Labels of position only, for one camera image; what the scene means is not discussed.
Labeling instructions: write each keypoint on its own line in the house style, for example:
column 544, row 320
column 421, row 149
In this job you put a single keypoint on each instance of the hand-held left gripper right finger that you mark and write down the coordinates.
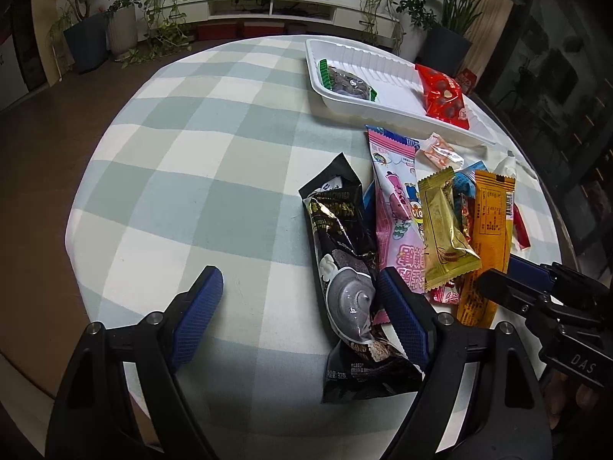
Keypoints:
column 402, row 311

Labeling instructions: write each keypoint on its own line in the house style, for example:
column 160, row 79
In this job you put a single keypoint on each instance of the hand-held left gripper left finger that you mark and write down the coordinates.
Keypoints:
column 201, row 311

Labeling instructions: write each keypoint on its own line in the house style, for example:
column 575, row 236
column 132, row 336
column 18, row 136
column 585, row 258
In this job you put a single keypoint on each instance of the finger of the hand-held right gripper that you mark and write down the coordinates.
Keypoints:
column 507, row 292
column 531, row 270

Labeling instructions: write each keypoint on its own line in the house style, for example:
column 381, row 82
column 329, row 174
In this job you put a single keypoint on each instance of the thin red stick packet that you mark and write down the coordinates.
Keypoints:
column 519, row 230

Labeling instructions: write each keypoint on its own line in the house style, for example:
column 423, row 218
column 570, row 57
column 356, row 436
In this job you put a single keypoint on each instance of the orange snack packet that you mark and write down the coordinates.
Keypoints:
column 491, row 211

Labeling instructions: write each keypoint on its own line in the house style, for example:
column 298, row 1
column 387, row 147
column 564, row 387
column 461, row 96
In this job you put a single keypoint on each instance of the gold snack packet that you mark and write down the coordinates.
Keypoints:
column 443, row 230

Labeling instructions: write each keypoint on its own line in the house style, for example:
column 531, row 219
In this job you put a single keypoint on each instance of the black sesame snack packet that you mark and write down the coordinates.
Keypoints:
column 335, row 230

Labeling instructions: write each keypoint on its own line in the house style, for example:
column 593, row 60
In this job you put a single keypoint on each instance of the white snack packet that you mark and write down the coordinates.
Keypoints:
column 505, row 165

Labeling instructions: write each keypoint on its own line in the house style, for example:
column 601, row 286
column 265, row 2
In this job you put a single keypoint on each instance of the light blue snack packet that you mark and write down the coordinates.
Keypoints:
column 464, row 183

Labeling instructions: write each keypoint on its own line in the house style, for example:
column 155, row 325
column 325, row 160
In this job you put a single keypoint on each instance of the pink cartoon snack packet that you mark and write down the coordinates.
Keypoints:
column 395, row 201

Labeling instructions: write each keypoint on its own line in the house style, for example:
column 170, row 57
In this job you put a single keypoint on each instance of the small orange white candy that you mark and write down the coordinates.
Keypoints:
column 438, row 152

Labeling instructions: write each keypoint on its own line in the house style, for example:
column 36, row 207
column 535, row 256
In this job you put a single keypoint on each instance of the white plastic tray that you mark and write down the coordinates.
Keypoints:
column 383, row 72

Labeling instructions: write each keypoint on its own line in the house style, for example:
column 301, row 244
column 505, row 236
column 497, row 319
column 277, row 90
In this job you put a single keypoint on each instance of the person's right hand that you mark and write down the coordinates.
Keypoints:
column 574, row 397

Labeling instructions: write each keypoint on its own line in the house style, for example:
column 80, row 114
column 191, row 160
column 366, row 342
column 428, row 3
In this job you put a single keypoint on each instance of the red dotted snack packet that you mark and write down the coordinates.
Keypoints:
column 443, row 98

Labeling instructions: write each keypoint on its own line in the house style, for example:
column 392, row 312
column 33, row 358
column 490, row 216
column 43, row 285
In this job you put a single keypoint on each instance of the red paper bag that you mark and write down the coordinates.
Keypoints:
column 465, row 81

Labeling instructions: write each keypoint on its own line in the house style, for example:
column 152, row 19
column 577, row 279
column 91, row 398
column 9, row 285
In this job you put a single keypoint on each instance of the dark snack packet green edge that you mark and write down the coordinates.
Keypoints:
column 347, row 81

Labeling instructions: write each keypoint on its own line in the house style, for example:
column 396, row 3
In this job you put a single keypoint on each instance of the dark grey plant pot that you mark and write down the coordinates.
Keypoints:
column 445, row 48

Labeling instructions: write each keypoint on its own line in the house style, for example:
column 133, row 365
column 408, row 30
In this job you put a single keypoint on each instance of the tan curtain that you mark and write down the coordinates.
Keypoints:
column 498, row 24

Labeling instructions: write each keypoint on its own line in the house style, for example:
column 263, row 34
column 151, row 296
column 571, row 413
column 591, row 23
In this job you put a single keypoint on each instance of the red storage box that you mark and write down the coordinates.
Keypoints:
column 262, row 29
column 215, row 31

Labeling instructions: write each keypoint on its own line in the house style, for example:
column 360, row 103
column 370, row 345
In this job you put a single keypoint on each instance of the white ribbed plant pot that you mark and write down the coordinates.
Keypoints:
column 122, row 31

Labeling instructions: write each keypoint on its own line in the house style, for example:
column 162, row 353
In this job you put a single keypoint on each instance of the dark blue plant pot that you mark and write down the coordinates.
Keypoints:
column 86, row 43

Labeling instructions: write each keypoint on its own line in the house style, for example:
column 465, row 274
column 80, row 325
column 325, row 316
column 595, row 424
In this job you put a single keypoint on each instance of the white tv cabinet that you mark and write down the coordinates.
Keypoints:
column 287, row 1

